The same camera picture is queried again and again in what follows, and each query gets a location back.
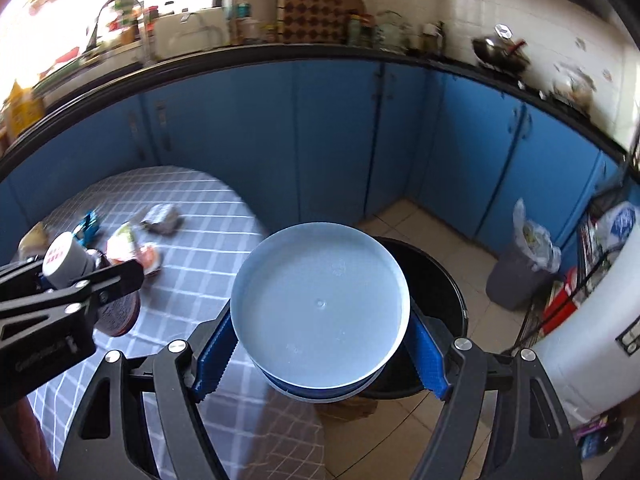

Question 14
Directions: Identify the grey paper cup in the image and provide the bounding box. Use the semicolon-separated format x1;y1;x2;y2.
42;232;94;289

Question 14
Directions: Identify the teal snack wrapper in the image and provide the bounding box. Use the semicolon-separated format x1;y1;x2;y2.
73;209;101;248

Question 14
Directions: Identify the white round plastic container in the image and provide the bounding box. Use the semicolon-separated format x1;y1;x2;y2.
230;222;411;403

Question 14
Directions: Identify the black round trash bin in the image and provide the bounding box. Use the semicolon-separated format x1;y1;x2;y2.
360;236;469;400

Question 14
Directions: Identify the grey trash can with bag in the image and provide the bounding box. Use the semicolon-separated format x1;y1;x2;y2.
486;198;562;311

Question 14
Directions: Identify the orange white food wrapper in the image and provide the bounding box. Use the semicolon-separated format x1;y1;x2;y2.
105;222;162;275

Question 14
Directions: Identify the blue checkered tablecloth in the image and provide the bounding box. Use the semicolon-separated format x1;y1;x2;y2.
28;166;326;479

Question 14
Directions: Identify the crumpled grey printed paper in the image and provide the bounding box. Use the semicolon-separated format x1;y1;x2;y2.
140;204;182;235

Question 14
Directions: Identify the white appliance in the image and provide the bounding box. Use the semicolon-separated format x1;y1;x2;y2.
534;228;640;429

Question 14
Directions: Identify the white blue plastic bag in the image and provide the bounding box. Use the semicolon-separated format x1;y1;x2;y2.
594;202;639;252

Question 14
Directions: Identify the black wok with lid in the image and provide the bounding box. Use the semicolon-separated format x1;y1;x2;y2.
472;23;530;75

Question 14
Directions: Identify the checkered cutting board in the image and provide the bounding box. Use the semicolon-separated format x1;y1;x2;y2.
277;0;346;44

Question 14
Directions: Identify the black wire shelf rack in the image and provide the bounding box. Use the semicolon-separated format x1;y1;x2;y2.
508;177;639;354

